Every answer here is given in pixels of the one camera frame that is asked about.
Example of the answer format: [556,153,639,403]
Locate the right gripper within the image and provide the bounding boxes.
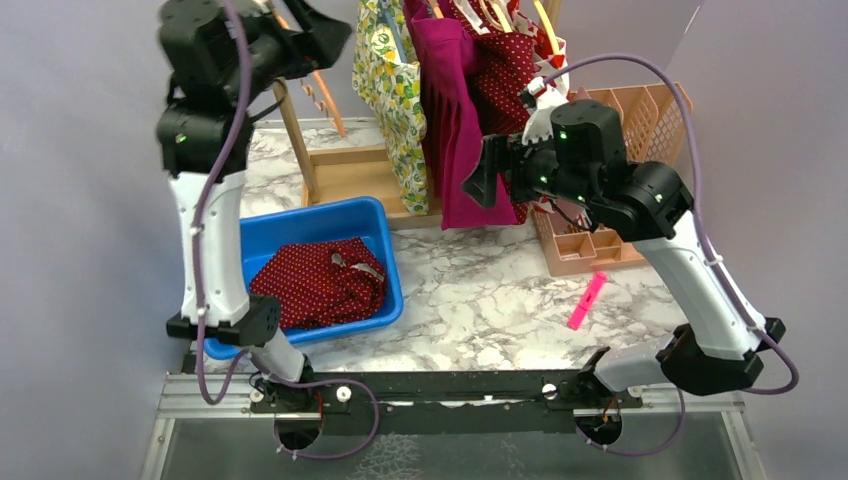
[461,123,598,211]

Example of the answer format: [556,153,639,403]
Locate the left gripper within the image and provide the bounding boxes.
[219,0,352,106]

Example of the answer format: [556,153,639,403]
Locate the lemon print skirt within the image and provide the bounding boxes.
[352,0,430,215]

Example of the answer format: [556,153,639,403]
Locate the orange wavy hanger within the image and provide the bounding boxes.
[267,1,347,137]

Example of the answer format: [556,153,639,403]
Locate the dark red polka-dot skirt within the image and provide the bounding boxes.
[248,237,388,330]

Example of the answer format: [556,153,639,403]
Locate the grey-blue hanger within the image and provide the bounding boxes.
[377,0,406,63]

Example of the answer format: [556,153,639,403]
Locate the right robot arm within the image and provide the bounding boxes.
[462,100,785,407]

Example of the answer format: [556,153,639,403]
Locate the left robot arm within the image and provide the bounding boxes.
[155,1,352,411]

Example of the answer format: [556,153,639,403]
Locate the magenta pleated skirt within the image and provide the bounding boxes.
[404,1,524,230]

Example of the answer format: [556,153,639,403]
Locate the red poppy print skirt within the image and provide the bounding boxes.
[506,0,572,217]

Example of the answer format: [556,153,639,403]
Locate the pink clipboard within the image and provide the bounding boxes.
[568,87,593,103]

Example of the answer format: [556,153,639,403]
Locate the blue plastic bin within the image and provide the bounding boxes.
[240,196,404,346]

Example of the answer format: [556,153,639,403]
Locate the wooden clothes rack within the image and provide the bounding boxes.
[251,0,564,230]

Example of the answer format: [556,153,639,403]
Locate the pink marker pen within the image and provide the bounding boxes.
[566,272,607,330]

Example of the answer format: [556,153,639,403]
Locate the peach plastic organizer basket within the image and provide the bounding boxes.
[529,83,685,277]

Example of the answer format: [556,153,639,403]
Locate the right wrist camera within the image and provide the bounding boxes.
[521,77,568,146]

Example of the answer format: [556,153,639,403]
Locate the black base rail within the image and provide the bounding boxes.
[250,369,642,436]

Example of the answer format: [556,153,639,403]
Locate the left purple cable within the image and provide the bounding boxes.
[190,0,383,463]

